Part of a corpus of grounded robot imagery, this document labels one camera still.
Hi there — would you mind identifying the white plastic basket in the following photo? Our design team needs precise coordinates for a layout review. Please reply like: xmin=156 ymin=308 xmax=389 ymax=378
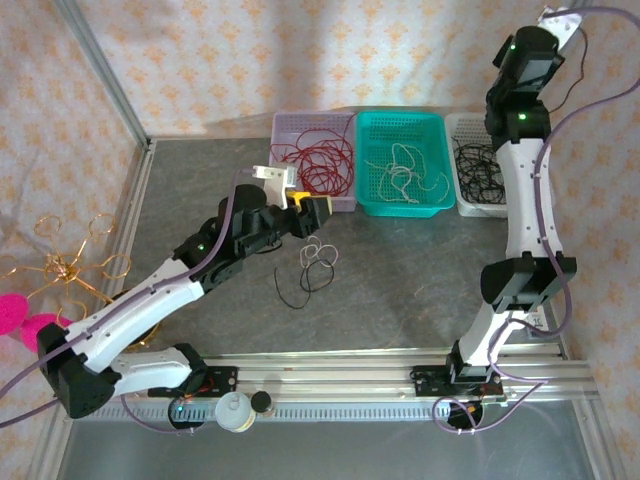
xmin=443 ymin=112 xmax=512 ymax=219

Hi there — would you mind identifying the lavender plastic basket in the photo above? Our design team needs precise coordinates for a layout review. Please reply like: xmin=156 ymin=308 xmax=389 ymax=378
xmin=266 ymin=110 xmax=359 ymax=215

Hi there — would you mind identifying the teal plastic basket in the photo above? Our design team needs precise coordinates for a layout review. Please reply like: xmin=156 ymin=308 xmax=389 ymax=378
xmin=353 ymin=109 xmax=457 ymax=219

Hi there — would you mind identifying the gold wire stand black base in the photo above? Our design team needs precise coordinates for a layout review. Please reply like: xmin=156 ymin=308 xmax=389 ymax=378
xmin=0 ymin=212 xmax=162 ymax=350

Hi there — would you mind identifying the red cable pile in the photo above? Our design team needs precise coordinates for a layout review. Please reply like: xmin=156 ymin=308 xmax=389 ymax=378
xmin=269 ymin=124 xmax=356 ymax=199

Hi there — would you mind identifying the thin black cable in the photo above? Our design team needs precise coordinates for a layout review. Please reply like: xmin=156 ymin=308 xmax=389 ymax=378
xmin=549 ymin=27 xmax=589 ymax=115
xmin=273 ymin=257 xmax=336 ymax=310

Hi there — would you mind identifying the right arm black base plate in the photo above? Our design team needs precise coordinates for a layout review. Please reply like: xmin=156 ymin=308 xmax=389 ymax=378
xmin=412 ymin=364 xmax=507 ymax=404

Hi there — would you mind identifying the pink fluffy ball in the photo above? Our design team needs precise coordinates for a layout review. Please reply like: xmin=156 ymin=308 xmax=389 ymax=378
xmin=19 ymin=313 xmax=69 ymax=354
xmin=0 ymin=293 xmax=29 ymax=337

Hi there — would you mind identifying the grey slotted cable duct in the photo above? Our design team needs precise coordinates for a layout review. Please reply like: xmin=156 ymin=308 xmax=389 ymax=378
xmin=114 ymin=402 xmax=506 ymax=422

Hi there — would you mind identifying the aluminium frame post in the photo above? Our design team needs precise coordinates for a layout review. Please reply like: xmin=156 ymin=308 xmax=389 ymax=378
xmin=52 ymin=0 xmax=154 ymax=151

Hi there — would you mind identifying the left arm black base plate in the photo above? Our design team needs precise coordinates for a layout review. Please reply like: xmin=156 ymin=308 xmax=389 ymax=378
xmin=172 ymin=364 xmax=240 ymax=401

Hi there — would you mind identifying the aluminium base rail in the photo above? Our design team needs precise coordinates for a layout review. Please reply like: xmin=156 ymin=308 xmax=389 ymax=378
xmin=199 ymin=344 xmax=599 ymax=401

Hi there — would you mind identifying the black cable pile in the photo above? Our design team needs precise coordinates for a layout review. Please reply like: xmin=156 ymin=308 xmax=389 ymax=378
xmin=452 ymin=139 xmax=506 ymax=206

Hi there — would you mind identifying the white round cap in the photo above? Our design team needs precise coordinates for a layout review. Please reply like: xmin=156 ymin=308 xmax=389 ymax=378
xmin=215 ymin=391 xmax=256 ymax=434

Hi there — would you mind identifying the thin white cable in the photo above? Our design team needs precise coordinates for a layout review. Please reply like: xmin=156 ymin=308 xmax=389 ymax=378
xmin=363 ymin=158 xmax=451 ymax=205
xmin=298 ymin=235 xmax=342 ymax=271
xmin=391 ymin=142 xmax=427 ymax=182

